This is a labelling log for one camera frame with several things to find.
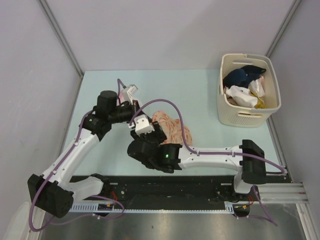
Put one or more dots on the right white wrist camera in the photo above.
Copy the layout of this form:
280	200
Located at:
141	125

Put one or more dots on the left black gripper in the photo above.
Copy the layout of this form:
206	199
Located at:
130	106

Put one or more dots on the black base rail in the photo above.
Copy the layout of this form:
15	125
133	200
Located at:
174	190

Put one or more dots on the dark navy garment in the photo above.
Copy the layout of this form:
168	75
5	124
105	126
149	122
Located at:
242	77

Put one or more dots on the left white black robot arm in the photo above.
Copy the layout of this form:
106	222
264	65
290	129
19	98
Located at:
52	191

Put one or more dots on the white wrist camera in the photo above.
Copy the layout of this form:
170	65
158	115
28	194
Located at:
141	125
128	94

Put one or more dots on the white slotted cable duct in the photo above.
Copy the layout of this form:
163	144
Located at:
108	207

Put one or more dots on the white pink plastic bag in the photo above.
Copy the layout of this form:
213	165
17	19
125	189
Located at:
256	86

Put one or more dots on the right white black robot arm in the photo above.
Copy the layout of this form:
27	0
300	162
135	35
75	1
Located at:
243	159

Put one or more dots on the cream plastic laundry basket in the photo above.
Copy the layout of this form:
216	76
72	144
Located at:
229	113

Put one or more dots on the floral orange bra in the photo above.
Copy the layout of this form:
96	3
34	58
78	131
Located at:
171	127

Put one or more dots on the yellow garment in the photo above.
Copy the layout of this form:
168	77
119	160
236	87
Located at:
260	102

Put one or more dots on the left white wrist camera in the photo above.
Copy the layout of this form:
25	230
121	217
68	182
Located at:
128	94

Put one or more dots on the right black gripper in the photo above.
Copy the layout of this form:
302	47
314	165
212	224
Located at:
158	132

